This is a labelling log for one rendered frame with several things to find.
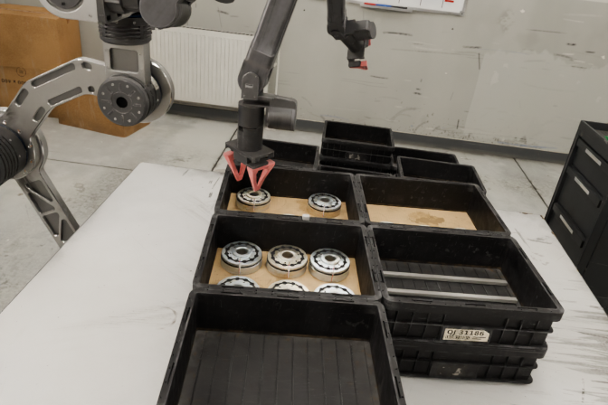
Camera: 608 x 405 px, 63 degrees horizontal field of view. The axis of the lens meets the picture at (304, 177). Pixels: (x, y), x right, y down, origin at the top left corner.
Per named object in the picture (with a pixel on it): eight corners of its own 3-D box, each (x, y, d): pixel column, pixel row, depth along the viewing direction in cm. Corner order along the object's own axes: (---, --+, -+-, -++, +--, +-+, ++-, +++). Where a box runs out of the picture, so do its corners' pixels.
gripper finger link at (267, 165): (253, 178, 120) (255, 143, 116) (273, 190, 116) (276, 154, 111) (231, 186, 116) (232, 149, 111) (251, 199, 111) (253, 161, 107)
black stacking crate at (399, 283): (375, 342, 109) (384, 302, 104) (359, 261, 136) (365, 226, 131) (548, 353, 112) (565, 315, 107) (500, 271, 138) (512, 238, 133)
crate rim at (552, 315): (381, 309, 105) (383, 300, 104) (364, 231, 132) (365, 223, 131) (564, 322, 107) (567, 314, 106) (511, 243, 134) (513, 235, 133)
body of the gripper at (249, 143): (245, 143, 118) (247, 114, 115) (274, 158, 112) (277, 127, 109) (223, 149, 114) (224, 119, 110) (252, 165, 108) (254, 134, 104)
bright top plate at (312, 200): (307, 208, 149) (307, 206, 149) (309, 193, 158) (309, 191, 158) (340, 212, 149) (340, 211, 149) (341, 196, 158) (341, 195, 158)
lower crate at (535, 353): (365, 378, 114) (375, 339, 109) (353, 292, 141) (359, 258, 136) (534, 389, 116) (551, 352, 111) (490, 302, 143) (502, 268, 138)
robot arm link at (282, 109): (250, 67, 110) (242, 71, 102) (301, 73, 110) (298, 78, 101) (246, 120, 114) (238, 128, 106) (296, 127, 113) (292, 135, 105)
